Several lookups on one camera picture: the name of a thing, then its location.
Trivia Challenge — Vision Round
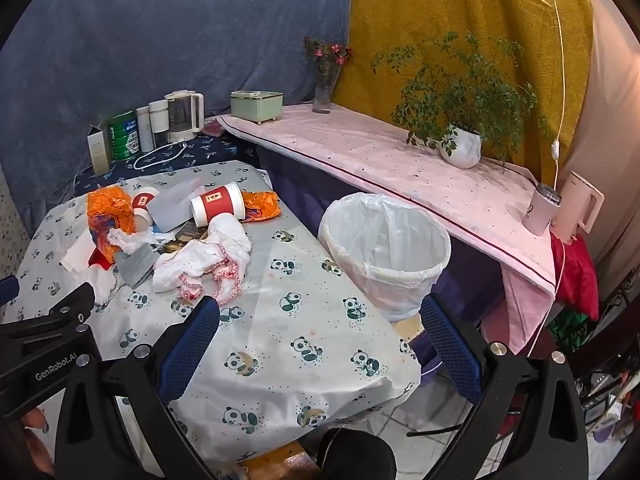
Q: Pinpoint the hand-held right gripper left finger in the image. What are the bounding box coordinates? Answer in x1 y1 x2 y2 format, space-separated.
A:
54 296 221 480

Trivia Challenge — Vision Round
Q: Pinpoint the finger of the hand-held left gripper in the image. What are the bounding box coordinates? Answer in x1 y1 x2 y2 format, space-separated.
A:
0 281 97 357
0 275 21 307

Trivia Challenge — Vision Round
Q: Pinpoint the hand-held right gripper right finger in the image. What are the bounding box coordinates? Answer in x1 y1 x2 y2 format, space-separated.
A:
419 292 590 480

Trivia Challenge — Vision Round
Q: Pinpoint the white paper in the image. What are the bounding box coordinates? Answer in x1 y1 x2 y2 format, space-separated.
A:
60 232 98 273

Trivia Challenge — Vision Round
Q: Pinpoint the white bin with plastic liner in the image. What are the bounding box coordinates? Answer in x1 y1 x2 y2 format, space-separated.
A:
318 192 452 322

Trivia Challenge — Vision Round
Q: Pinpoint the person's left hand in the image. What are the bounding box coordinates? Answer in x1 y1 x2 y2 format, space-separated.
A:
15 406 56 480

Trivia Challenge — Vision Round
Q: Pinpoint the flat white tissue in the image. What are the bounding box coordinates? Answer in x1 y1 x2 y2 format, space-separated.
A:
85 265 123 306

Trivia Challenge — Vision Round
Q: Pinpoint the white cloth with pink trim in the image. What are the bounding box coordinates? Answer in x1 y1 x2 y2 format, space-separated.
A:
152 214 252 306

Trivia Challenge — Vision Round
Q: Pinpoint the crumpled white tissue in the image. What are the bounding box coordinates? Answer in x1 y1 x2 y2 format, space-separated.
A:
107 227 161 256

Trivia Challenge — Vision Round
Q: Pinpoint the brown gold wrapper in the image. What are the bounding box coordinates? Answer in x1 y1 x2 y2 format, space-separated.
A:
162 222 211 256

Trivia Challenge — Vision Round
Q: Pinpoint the orange printed plastic bag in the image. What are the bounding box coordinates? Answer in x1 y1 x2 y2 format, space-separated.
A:
86 185 138 266

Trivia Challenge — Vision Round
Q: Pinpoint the panda print tablecloth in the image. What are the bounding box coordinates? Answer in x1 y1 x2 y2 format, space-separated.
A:
2 160 423 466

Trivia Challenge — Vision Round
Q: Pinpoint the green cloth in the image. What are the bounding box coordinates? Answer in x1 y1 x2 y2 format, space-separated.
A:
547 305 591 356

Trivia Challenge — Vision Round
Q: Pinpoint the small red paper cup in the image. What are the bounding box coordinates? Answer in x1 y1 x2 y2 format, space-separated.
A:
131 186 162 231

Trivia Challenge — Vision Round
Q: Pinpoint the white printed sheet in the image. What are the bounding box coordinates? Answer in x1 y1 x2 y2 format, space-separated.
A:
147 177 206 233

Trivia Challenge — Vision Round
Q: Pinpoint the large red paper cup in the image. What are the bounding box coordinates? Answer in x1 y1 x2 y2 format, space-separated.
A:
190 181 247 228

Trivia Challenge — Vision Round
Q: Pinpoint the person's leg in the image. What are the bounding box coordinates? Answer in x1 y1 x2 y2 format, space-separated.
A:
316 427 398 480

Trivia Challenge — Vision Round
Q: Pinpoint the red cloth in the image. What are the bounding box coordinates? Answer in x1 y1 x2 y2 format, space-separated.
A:
550 235 600 321

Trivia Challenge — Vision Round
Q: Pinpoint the small orange plastic bag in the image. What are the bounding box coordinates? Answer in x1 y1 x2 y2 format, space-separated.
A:
242 190 283 223

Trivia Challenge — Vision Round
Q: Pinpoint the beige carton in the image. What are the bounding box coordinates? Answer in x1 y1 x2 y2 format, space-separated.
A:
87 125 113 173

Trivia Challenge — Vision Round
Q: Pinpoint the white cup on right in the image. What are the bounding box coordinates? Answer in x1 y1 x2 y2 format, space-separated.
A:
521 183 563 236

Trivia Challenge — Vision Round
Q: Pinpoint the assorted clutter pile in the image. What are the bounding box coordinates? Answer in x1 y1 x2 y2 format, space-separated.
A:
575 350 640 461

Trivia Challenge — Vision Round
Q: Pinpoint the green can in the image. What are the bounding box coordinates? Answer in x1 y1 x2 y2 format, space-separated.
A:
104 110 142 162

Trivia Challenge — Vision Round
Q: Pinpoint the dark purple cloth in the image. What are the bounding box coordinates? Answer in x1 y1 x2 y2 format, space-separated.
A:
255 145 506 386

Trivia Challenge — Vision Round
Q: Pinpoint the pink shelf cloth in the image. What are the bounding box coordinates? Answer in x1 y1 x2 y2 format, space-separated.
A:
217 102 558 361

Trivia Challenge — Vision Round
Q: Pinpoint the dark blue floral cloth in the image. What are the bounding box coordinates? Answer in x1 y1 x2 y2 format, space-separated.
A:
75 130 261 196

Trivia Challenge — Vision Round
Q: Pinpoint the pink kettle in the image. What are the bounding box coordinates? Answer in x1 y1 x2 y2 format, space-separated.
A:
550 170 605 246

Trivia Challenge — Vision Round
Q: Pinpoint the white bottle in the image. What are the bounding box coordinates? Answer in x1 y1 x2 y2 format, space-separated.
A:
136 106 153 153

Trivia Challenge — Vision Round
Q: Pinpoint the white ceramic pot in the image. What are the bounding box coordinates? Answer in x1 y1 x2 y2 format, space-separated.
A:
439 124 483 170

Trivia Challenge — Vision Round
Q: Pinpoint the white tumbler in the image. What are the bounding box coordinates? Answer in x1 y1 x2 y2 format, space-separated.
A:
148 100 170 148

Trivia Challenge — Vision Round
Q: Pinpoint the clear electric kettle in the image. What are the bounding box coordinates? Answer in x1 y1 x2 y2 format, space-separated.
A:
165 90 206 144

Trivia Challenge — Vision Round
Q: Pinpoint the pale green box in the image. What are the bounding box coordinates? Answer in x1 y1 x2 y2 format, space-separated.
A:
230 90 284 125

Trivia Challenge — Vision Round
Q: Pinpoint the green leafy plant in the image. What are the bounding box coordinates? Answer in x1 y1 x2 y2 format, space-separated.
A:
371 31 548 161

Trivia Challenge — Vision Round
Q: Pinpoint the glass vase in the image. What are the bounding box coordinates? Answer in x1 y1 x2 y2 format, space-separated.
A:
312 62 341 114

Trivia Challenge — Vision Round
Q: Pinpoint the blue backdrop cloth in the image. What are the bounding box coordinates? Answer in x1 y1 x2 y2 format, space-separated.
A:
0 0 353 241

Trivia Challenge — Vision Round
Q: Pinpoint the beige curtain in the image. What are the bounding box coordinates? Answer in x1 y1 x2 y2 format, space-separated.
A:
560 0 640 301

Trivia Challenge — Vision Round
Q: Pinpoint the pink flower bunch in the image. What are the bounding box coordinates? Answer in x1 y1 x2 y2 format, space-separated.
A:
304 36 353 68

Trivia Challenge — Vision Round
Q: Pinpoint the yellow backdrop cloth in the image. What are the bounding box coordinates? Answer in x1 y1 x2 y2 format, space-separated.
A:
332 0 596 186

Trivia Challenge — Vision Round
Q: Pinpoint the white kettle cable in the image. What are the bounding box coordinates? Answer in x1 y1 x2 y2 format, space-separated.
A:
527 242 568 361

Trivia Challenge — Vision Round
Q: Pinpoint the white power cord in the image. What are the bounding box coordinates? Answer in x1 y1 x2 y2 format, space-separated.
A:
134 141 187 171

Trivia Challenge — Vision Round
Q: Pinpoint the white lamp cable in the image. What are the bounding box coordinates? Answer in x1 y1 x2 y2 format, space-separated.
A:
549 0 568 191

